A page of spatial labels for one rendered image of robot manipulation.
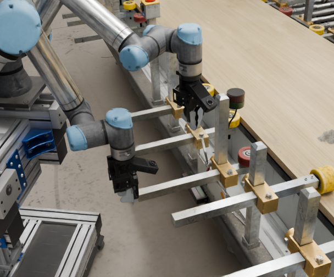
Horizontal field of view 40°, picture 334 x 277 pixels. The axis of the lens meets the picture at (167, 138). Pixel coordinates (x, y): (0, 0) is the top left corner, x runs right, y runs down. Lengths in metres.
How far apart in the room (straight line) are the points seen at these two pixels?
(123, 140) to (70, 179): 1.70
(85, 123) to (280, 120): 0.80
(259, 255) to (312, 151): 0.41
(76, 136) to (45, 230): 1.16
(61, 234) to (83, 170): 0.80
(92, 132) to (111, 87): 2.70
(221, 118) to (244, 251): 0.44
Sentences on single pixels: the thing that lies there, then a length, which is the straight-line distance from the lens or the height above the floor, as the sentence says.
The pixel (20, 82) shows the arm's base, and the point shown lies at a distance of 1.85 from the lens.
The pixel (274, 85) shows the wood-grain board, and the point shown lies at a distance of 2.09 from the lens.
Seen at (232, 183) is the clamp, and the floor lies 0.84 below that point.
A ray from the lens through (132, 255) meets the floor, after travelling 2.52.
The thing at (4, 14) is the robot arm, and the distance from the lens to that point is 1.14.
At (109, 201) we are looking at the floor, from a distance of 2.84.
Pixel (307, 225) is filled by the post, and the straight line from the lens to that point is 1.21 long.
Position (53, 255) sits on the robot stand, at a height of 0.21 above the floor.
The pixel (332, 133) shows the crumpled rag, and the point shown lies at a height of 0.92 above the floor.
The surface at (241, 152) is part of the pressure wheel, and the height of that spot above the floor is 0.91.
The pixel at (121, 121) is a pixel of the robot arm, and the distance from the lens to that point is 1.34.
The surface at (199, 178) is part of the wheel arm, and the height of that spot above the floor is 0.86.
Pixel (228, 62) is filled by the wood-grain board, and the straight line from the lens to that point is 2.27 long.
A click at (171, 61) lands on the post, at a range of 1.95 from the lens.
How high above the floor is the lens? 1.88
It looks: 35 degrees down
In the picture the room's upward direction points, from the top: 3 degrees counter-clockwise
